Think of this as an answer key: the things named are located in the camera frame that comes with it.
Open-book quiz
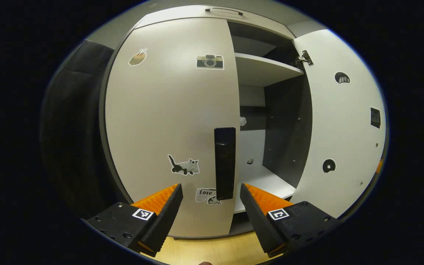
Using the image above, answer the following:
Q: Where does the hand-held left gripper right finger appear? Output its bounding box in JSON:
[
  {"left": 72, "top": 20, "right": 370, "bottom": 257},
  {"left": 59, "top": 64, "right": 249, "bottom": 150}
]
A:
[{"left": 240, "top": 183, "right": 341, "bottom": 258}]

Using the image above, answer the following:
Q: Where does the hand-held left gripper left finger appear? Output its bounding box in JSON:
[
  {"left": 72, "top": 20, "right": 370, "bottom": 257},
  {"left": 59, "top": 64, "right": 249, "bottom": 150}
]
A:
[{"left": 83, "top": 184, "right": 184, "bottom": 257}]

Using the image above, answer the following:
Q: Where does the white cabinet door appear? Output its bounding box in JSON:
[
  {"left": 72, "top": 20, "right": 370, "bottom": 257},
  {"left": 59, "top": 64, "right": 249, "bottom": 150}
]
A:
[
  {"left": 292, "top": 29, "right": 387, "bottom": 218},
  {"left": 105, "top": 17, "right": 241, "bottom": 238}
]

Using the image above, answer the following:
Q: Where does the black door handle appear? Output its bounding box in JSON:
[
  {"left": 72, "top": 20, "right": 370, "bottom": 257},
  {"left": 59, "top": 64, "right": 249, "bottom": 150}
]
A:
[{"left": 214, "top": 127, "right": 237, "bottom": 201}]

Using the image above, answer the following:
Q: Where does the white double-door shoe cabinet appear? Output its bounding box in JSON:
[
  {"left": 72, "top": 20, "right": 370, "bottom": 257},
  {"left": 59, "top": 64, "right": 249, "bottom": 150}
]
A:
[{"left": 99, "top": 4, "right": 388, "bottom": 240}]

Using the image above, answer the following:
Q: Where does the metal right door hinge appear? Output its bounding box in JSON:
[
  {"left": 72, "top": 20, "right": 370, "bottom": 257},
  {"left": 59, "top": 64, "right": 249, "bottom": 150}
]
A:
[{"left": 294, "top": 50, "right": 314, "bottom": 68}]

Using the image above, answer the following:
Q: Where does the white cabinet shelf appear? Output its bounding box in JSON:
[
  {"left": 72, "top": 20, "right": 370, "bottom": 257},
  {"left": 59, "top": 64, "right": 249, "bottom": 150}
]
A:
[{"left": 235, "top": 53, "right": 304, "bottom": 88}]

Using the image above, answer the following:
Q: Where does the white cabinet drawer front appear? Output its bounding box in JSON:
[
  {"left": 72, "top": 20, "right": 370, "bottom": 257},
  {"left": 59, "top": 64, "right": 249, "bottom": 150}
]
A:
[{"left": 135, "top": 5, "right": 296, "bottom": 40}]

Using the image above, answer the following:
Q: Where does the black backdrop cloth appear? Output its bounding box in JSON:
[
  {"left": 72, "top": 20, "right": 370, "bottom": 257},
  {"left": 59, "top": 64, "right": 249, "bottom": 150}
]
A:
[{"left": 40, "top": 40, "right": 124, "bottom": 221}]

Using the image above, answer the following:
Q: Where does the black metal drawer handle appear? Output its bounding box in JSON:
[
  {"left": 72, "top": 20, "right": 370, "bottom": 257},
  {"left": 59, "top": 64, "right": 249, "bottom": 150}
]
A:
[{"left": 205, "top": 7, "right": 244, "bottom": 16}]

